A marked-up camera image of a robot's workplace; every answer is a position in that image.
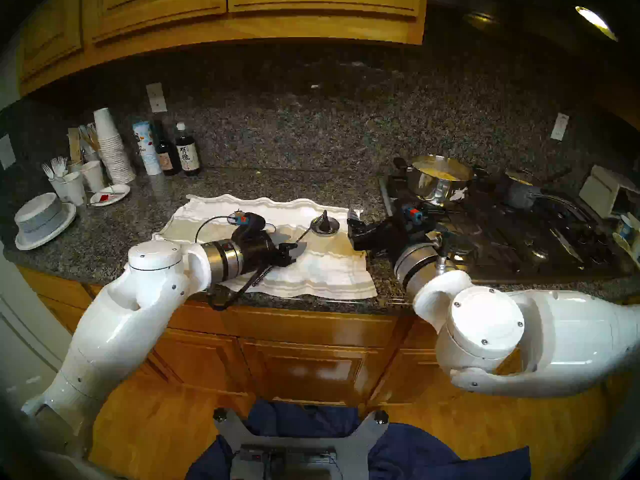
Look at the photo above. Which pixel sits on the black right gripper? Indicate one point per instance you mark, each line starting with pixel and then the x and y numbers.
pixel 410 236

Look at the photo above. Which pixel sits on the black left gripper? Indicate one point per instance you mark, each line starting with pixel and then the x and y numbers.
pixel 257 251

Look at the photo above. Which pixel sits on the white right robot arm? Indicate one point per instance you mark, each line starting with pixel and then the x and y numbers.
pixel 550 334

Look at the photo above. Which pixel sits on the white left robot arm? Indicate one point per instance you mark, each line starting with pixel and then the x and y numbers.
pixel 125 324

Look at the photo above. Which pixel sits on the round silver tin dish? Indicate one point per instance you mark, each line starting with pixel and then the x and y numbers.
pixel 335 228

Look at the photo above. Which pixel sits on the white beige striped towel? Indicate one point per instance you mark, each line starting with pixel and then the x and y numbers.
pixel 325 271

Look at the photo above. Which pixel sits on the wooden drawer front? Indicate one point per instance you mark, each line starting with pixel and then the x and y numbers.
pixel 220 320
pixel 315 326

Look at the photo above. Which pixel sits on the wooden base cabinet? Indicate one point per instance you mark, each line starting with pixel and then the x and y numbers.
pixel 310 329

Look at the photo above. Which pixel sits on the stainless steel cooking pot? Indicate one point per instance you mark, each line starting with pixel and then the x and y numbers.
pixel 432 184

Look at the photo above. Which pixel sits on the wooden base cabinet door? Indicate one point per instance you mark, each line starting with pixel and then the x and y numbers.
pixel 215 364
pixel 310 371
pixel 410 379

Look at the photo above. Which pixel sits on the dark bottle white label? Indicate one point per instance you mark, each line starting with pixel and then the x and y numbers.
pixel 188 156

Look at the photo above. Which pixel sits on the dark bottle brown label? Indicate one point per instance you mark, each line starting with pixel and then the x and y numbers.
pixel 167 159

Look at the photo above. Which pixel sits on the dark grey saucepan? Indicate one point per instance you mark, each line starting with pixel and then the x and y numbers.
pixel 517 194

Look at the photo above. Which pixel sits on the black gas cooktop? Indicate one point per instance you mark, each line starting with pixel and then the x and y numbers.
pixel 520 244

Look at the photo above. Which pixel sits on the black star knob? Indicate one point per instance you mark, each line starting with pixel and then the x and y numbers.
pixel 381 417
pixel 220 414

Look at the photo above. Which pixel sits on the white salt canister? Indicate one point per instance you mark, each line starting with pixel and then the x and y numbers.
pixel 147 151

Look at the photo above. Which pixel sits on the small plate with red wrappers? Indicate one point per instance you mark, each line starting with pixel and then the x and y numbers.
pixel 112 195

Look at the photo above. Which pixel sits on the stack of white paper cups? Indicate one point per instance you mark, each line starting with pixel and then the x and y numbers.
pixel 114 156

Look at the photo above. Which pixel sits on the white paper cup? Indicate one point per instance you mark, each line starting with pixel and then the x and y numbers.
pixel 75 186
pixel 56 190
pixel 93 176
pixel 91 156
pixel 75 165

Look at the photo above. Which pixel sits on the wrapped chopsticks bundle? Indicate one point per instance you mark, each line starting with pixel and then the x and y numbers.
pixel 91 136

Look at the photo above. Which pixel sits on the dark blue cloth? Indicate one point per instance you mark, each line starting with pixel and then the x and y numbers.
pixel 425 454

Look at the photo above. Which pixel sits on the wooden stick bundle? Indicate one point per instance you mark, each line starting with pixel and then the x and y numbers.
pixel 74 144

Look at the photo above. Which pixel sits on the white plastic fork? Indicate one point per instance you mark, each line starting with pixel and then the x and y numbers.
pixel 47 171
pixel 62 165
pixel 55 166

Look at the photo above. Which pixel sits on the white box appliance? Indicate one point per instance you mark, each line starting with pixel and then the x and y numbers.
pixel 605 189

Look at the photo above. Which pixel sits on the stack of grey paper bowls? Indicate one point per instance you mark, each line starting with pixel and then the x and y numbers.
pixel 40 214

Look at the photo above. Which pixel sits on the blue and white cup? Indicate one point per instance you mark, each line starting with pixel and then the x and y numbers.
pixel 626 226

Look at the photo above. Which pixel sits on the lit hood lamp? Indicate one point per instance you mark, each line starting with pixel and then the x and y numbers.
pixel 595 23

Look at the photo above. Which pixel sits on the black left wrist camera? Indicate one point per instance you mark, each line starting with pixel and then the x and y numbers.
pixel 252 225

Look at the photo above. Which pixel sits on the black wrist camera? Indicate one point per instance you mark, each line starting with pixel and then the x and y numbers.
pixel 412 214
pixel 252 225

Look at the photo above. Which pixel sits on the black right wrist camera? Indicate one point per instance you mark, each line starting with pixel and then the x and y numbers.
pixel 412 214

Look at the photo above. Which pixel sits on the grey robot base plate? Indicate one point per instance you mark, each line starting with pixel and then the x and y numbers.
pixel 355 444

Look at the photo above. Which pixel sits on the white wall outlet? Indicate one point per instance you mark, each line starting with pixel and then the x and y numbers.
pixel 559 127
pixel 156 97

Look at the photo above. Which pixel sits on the wooden wall cabinet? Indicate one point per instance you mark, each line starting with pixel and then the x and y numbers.
pixel 275 31

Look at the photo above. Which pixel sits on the medium wall cabinet door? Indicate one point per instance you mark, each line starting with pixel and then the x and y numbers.
pixel 155 6

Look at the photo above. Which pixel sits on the white light switch plate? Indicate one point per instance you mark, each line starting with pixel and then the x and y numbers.
pixel 7 152

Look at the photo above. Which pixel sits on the narrow wall cabinet door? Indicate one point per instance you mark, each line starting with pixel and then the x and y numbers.
pixel 50 26

